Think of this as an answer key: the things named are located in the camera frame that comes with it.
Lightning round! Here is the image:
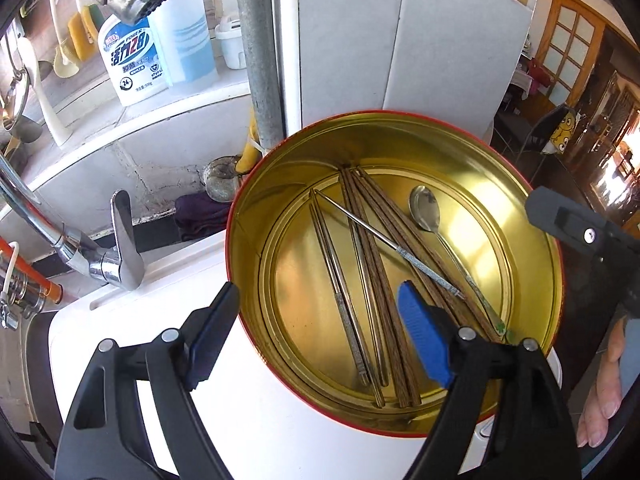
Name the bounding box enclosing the chrome faucet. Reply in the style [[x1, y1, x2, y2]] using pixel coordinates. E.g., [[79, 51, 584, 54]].
[[0, 0, 199, 292]]

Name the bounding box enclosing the yellow cartoon chair cover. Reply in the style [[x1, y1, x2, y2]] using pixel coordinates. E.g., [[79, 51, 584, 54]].
[[547, 104, 579, 154]]

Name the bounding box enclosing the white appliance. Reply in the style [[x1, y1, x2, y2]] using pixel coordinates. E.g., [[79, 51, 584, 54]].
[[47, 232, 564, 480]]

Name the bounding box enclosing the round pipe flange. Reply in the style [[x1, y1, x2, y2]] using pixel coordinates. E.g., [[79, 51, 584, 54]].
[[204, 156, 246, 204]]

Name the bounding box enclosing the steel sink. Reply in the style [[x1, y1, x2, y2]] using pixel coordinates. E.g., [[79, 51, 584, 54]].
[[22, 310, 66, 461]]

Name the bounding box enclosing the yellow sponge brush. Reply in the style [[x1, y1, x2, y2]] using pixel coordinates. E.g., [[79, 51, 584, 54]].
[[67, 2, 101, 59]]

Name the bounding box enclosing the grey metal pipe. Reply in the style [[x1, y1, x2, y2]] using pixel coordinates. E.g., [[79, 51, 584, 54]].
[[234, 0, 287, 154]]

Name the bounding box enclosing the metal water valve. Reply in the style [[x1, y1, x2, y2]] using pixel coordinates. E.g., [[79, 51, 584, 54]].
[[0, 260, 51, 331]]

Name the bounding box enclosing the metal spoon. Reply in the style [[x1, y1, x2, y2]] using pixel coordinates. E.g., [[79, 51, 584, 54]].
[[408, 184, 516, 344]]

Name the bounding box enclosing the white long brush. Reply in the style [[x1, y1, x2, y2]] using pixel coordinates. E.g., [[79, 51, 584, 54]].
[[47, 0, 76, 79]]

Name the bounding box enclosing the white detergent bottle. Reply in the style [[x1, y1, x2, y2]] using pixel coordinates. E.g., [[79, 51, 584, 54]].
[[97, 12, 169, 107]]

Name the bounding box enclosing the wooden glass door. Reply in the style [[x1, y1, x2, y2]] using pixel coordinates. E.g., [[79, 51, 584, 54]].
[[532, 0, 609, 106]]

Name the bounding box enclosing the small white container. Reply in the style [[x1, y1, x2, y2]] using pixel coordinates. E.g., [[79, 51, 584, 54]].
[[215, 12, 249, 70]]

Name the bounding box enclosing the orange hose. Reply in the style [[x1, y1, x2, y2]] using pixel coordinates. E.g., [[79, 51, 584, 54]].
[[0, 235, 64, 304]]

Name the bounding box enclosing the translucent blue bottle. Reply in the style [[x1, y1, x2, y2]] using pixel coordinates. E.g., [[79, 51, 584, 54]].
[[147, 0, 221, 89]]

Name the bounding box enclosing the person's right hand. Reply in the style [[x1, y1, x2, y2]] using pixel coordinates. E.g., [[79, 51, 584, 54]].
[[576, 317, 629, 449]]

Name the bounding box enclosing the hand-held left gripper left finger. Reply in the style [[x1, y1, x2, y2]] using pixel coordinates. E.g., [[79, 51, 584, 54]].
[[52, 281, 242, 480]]

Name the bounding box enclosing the round gold tin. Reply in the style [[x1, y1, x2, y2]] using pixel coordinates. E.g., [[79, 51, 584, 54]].
[[225, 109, 565, 439]]

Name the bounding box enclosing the dark cloth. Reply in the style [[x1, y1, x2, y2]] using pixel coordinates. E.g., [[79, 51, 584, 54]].
[[174, 192, 234, 241]]

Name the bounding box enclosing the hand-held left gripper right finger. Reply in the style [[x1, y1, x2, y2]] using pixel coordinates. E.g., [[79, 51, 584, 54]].
[[396, 280, 583, 480]]

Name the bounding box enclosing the thin metal chopstick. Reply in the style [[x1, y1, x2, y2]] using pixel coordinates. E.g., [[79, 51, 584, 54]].
[[319, 193, 469, 300]]

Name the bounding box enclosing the yellow hose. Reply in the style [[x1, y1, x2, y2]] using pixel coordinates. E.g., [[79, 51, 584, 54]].
[[237, 130, 266, 176]]

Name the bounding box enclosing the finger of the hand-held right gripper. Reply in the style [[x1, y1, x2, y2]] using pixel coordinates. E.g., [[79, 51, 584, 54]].
[[525, 186, 640, 311]]

